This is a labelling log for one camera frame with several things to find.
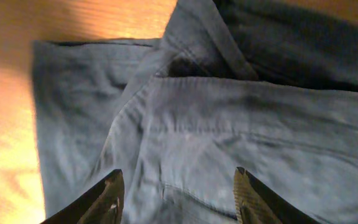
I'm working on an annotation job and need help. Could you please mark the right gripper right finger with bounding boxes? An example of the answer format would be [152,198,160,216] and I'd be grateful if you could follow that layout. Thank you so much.
[233,167,318,224]

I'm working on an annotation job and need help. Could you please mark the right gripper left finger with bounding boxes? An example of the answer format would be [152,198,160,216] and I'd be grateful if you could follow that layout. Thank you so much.
[41,169,125,224]

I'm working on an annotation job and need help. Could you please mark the navy blue shorts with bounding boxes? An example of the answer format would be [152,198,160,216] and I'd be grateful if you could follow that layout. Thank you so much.
[32,1,358,223]

